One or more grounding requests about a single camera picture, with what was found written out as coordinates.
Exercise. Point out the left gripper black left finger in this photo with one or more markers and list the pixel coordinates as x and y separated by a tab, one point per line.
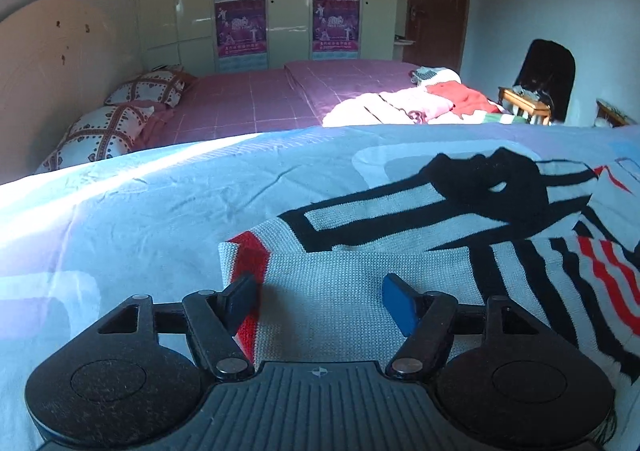
142	370

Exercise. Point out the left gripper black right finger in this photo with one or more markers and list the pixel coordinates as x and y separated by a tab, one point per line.
496	373

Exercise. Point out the striped knit sweater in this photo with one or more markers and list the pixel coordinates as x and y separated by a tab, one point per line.
558	237

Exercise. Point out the pile of colourful clothes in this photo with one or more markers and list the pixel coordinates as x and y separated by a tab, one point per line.
433	96

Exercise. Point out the light blue patterned quilt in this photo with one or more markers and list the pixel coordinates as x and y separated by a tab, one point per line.
78	242

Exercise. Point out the near patterned pillow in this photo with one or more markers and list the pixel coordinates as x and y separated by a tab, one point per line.
108	132

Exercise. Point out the patterned pillow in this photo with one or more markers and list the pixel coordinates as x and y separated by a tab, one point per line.
163	85
108	132

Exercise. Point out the wooden side furniture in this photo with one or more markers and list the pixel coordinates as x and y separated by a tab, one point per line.
535	112

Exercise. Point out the far patterned pillow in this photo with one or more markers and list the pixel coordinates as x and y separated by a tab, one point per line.
163	85

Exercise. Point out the black draped chair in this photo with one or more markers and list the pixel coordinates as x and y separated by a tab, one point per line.
548	71

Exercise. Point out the pink checked bedsheet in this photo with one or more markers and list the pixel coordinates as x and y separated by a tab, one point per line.
300	95

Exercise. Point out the beige rounded headboard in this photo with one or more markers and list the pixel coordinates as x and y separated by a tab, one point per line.
59	60

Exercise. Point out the lower left magenta poster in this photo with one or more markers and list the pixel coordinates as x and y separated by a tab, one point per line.
241	36

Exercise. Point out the lower right magenta poster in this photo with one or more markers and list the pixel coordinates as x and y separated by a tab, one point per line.
335	30

